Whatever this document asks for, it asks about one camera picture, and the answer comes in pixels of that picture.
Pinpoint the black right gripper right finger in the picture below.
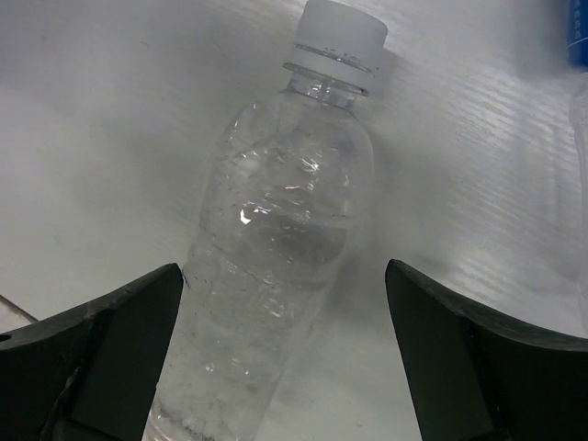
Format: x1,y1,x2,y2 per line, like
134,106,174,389
385,259,587,440

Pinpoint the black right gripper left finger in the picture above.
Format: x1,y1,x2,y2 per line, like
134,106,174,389
1,264,183,440

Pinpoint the clear white cap bottle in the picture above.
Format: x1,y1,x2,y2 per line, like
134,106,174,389
144,1,388,440

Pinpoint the blue label plastic bottle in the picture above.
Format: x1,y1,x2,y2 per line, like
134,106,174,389
565,0,588,295

